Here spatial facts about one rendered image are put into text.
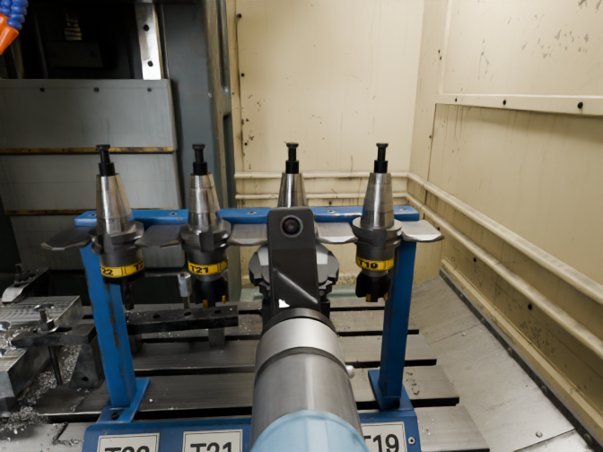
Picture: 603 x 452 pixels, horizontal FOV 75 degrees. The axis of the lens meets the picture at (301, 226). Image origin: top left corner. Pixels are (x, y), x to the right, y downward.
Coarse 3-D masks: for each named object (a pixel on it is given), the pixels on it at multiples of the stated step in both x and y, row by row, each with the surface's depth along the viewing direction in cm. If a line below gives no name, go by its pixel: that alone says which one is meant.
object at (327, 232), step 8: (320, 224) 53; (328, 224) 53; (336, 224) 53; (344, 224) 53; (320, 232) 50; (328, 232) 50; (336, 232) 50; (344, 232) 50; (352, 232) 50; (320, 240) 48; (328, 240) 48; (336, 240) 48; (344, 240) 48; (352, 240) 48
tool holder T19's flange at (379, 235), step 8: (360, 224) 50; (400, 224) 50; (360, 232) 49; (368, 232) 48; (376, 232) 49; (384, 232) 49; (392, 232) 48; (400, 232) 50; (360, 240) 50; (368, 240) 49; (376, 240) 49; (384, 240) 49; (392, 240) 49; (368, 248) 49
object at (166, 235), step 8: (168, 224) 53; (176, 224) 53; (144, 232) 50; (152, 232) 50; (160, 232) 50; (168, 232) 50; (176, 232) 50; (136, 240) 48; (144, 240) 47; (152, 240) 47; (160, 240) 47; (168, 240) 47; (176, 240) 48
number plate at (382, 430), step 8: (368, 424) 54; (376, 424) 54; (384, 424) 54; (392, 424) 54; (400, 424) 54; (368, 432) 53; (376, 432) 53; (384, 432) 53; (392, 432) 53; (400, 432) 53; (368, 440) 53; (376, 440) 53; (384, 440) 53; (392, 440) 53; (400, 440) 53; (376, 448) 53; (384, 448) 53; (392, 448) 53; (400, 448) 53
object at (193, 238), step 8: (184, 224) 50; (224, 224) 50; (184, 232) 47; (192, 232) 47; (200, 232) 48; (208, 232) 48; (216, 232) 47; (224, 232) 48; (184, 240) 50; (192, 240) 47; (200, 240) 48; (208, 240) 48; (216, 240) 48; (224, 240) 49; (184, 248) 48; (192, 248) 48; (200, 248) 48; (208, 248) 48; (216, 248) 48; (224, 248) 49
